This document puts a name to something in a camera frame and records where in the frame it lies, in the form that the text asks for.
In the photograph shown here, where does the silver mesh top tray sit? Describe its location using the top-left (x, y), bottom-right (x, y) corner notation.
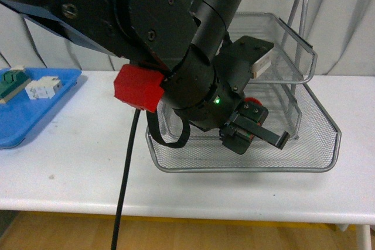
top-left (229, 12), bottom-right (318, 84)

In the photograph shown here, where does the white circuit breaker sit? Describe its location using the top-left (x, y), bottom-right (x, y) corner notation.
top-left (25, 76), bottom-right (63, 100)

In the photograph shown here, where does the white curtain backdrop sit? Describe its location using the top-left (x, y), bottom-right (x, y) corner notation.
top-left (1, 0), bottom-right (374, 76)

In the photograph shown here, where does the blue plastic tray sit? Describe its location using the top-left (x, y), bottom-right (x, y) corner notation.
top-left (1, 68), bottom-right (81, 149)

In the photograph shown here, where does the green white terminal block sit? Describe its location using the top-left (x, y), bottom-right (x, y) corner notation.
top-left (1, 66), bottom-right (31, 104)

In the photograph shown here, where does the silver mesh tray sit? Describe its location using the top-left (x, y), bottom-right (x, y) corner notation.
top-left (229, 12), bottom-right (318, 84)
top-left (158, 84), bottom-right (302, 143)
top-left (146, 84), bottom-right (341, 173)

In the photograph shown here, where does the red plastic mount block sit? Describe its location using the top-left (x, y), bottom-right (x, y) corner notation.
top-left (114, 64), bottom-right (165, 113)

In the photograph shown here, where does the red push button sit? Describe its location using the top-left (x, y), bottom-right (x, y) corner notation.
top-left (244, 97), bottom-right (263, 106)

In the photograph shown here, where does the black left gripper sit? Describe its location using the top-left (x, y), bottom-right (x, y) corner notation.
top-left (187, 94), bottom-right (290, 155)

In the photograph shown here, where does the black looped wrist cable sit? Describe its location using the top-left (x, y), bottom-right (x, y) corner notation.
top-left (145, 111), bottom-right (192, 149)

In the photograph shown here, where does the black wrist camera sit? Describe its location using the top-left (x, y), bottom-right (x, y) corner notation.
top-left (213, 36), bottom-right (274, 93)

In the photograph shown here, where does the silver mesh bottom tray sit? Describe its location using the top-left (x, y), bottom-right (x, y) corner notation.
top-left (158, 84), bottom-right (302, 143)

